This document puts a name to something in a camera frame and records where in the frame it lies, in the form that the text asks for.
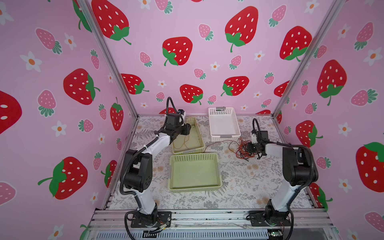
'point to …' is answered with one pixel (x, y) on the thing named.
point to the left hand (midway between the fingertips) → (188, 125)
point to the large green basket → (194, 171)
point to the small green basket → (189, 143)
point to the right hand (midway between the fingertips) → (249, 147)
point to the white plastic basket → (224, 125)
